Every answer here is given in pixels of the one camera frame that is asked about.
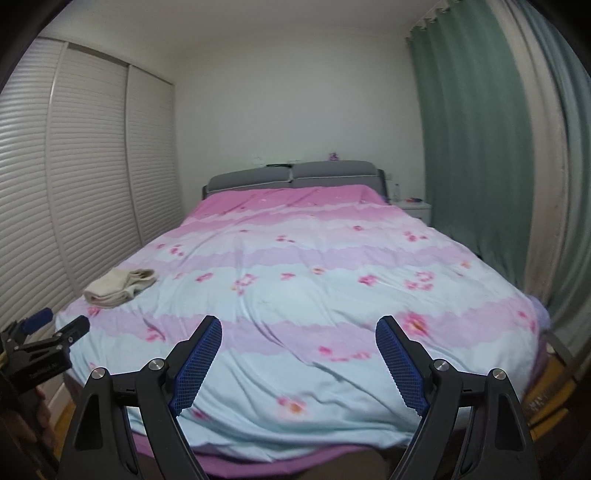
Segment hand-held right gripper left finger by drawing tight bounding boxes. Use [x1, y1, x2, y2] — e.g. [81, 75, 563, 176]
[58, 315, 224, 480]

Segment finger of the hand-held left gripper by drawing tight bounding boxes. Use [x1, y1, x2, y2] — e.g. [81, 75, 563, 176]
[0, 308, 55, 344]
[52, 316, 91, 346]

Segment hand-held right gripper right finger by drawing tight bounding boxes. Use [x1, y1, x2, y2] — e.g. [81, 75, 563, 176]
[375, 315, 542, 480]

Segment cream pants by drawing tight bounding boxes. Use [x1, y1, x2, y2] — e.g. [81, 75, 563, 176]
[84, 268, 160, 306]

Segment person's left hand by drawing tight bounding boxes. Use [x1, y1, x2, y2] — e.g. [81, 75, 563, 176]
[9, 385, 57, 464]

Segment pink floral bed cover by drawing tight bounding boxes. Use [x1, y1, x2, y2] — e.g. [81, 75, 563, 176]
[59, 185, 551, 462]

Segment purple bed sheet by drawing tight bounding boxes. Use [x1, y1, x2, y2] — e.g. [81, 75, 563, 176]
[129, 295, 555, 472]

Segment white louvered wardrobe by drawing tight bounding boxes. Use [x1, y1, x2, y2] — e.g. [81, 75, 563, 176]
[0, 36, 179, 334]

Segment white nightstand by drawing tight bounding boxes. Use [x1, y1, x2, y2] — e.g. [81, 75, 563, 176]
[392, 199, 433, 228]

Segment grey padded headboard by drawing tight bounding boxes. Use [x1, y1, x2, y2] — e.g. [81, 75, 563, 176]
[202, 160, 389, 205]

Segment green curtain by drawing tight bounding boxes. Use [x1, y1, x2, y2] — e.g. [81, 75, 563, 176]
[405, 0, 551, 298]

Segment white sheer curtain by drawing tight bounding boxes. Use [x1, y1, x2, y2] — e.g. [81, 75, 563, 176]
[482, 0, 591, 356]

